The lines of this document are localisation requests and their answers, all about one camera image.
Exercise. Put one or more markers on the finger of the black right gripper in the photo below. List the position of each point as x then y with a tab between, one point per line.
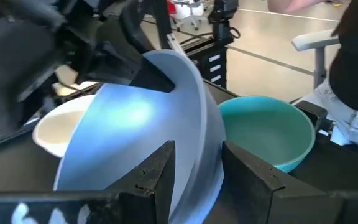
154	79

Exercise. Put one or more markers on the white office chair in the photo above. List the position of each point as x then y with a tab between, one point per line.
188	11

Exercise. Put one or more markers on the large white bowl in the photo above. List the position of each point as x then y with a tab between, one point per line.
57	130

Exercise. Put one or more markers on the person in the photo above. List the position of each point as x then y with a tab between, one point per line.
353	71

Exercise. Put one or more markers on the black frame post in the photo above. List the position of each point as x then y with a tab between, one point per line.
162	21

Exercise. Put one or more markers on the large teal bowl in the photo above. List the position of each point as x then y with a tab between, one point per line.
266	133

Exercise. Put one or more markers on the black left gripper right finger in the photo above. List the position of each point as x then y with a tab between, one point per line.
259	199

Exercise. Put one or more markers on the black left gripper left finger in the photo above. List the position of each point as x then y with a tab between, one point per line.
148	186

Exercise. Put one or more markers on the grey office chair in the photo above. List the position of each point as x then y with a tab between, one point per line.
315	40

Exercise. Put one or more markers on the large pale blue bowl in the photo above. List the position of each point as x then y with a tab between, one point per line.
129	124

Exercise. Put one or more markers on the black block with white labels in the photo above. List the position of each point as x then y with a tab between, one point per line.
205	65

